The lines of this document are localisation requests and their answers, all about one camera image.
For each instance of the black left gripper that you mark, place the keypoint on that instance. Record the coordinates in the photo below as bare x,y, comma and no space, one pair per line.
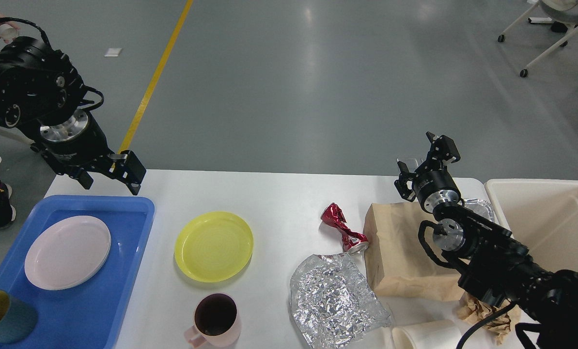
79,146

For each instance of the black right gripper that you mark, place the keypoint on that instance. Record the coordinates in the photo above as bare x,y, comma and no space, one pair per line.
433,186

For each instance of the yellow plate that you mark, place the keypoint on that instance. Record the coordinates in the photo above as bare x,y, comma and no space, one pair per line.
214,247

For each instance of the pink mug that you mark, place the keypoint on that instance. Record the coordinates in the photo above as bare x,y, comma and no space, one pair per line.
216,322

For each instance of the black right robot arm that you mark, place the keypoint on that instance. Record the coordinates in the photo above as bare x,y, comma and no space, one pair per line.
494,267

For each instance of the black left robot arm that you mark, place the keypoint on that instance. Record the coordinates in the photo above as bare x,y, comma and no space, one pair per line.
43,96

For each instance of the pink plate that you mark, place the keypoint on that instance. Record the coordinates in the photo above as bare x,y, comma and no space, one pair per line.
68,253

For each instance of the crushed red can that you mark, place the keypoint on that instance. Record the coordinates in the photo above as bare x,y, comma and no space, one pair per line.
352,242

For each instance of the brown paper bag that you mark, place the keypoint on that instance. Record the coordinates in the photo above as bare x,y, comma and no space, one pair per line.
396,264

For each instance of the blue plastic tray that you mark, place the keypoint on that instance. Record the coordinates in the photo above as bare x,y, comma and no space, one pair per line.
90,315

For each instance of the beige plastic bin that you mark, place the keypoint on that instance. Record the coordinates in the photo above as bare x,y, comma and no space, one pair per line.
543,215

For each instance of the crumpled brown paper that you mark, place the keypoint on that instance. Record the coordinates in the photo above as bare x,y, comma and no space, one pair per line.
471,310

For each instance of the crumpled aluminium foil sheet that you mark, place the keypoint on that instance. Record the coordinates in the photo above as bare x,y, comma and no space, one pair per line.
331,302

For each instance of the white paper cup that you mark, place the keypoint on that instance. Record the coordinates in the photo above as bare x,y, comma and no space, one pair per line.
441,334

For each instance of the teal yellow cup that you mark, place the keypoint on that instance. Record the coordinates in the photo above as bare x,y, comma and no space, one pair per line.
17,318

